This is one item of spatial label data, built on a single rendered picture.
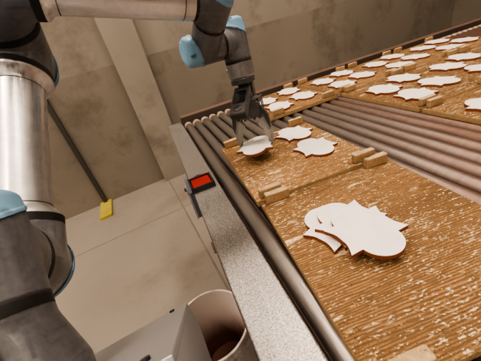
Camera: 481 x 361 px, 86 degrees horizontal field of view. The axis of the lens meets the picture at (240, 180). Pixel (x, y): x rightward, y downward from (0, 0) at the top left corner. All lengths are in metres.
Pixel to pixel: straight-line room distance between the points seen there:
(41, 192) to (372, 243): 0.54
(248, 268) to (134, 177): 2.78
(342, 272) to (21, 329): 0.41
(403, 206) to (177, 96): 2.74
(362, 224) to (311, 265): 0.12
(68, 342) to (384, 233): 0.45
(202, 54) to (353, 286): 0.59
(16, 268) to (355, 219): 0.48
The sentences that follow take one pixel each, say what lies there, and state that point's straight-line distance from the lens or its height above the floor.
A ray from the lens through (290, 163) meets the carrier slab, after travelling 0.78.
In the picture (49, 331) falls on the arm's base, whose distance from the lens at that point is 0.34.
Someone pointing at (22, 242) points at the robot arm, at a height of 1.17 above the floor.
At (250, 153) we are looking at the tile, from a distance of 0.79.
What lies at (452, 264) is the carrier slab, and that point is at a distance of 0.52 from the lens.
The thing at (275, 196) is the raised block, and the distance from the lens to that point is 0.62.
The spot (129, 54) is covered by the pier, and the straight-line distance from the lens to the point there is 2.91.
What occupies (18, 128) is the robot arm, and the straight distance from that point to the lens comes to 0.57.
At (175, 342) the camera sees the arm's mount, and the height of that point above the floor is 1.09.
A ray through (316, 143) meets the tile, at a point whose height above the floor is 0.95.
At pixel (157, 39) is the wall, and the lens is 3.06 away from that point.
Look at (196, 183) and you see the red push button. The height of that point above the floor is 0.93.
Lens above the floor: 1.30
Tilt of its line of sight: 29 degrees down
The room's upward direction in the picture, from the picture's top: 15 degrees counter-clockwise
